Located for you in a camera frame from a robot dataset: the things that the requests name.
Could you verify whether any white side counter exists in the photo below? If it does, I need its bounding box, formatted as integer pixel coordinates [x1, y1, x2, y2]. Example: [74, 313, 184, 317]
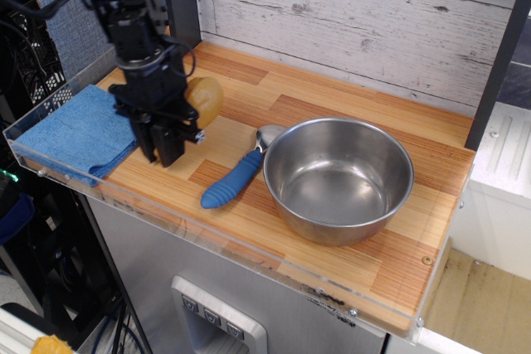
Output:
[449, 103, 530, 279]

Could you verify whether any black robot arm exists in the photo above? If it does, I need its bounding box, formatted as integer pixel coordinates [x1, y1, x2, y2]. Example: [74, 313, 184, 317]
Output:
[1, 0, 204, 167]

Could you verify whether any blue folded cloth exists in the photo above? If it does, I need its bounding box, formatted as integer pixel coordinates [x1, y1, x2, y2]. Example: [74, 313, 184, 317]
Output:
[13, 85, 138, 187]

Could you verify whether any stainless steel bowl pan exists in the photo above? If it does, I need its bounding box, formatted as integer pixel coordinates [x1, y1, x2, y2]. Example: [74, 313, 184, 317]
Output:
[263, 117, 414, 246]

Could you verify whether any yellow toy chicken leg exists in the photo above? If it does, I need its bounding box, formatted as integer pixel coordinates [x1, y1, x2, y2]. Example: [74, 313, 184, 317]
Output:
[185, 77, 224, 129]

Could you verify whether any clear acrylic table guard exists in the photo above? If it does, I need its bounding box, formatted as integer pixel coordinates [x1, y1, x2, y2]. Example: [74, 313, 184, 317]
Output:
[17, 41, 473, 341]

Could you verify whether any dark grey right post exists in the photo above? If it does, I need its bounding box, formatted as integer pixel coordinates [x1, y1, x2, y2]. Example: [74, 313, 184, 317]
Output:
[465, 0, 530, 151]

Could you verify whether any black plastic crate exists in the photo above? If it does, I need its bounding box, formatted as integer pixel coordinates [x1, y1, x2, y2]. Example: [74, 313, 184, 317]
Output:
[1, 6, 66, 114]

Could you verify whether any blue handled metal spoon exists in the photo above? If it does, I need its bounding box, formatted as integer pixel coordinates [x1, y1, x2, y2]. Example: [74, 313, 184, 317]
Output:
[200, 124, 286, 209]

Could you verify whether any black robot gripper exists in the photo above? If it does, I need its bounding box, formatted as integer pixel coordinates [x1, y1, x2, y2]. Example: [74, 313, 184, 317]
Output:
[109, 45, 204, 167]

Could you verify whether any silver appliance cabinet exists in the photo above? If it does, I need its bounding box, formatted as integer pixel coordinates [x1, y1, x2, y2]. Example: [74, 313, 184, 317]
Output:
[88, 199, 387, 353]

